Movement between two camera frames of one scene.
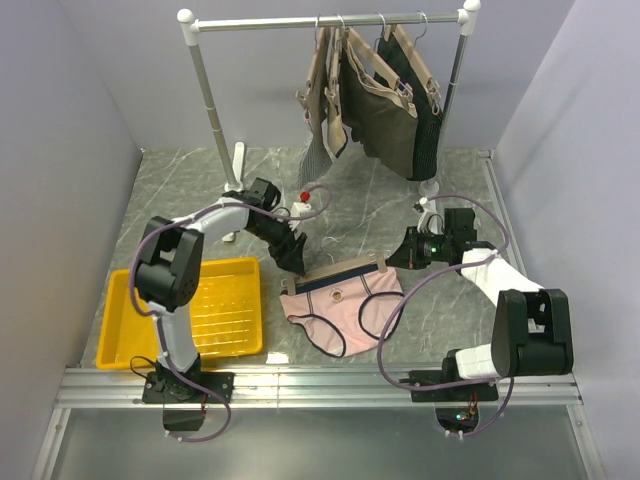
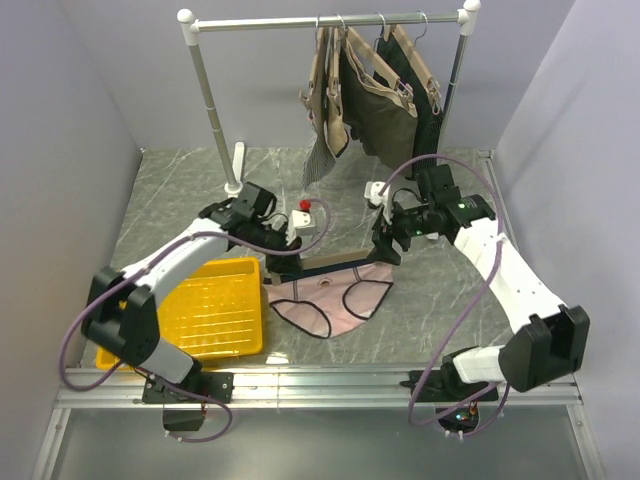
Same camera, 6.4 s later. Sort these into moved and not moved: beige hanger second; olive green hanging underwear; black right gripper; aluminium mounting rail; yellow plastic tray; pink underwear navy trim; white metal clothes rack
Moved: black right gripper; pink underwear navy trim
Not moved: white metal clothes rack; yellow plastic tray; olive green hanging underwear; aluminium mounting rail; beige hanger second
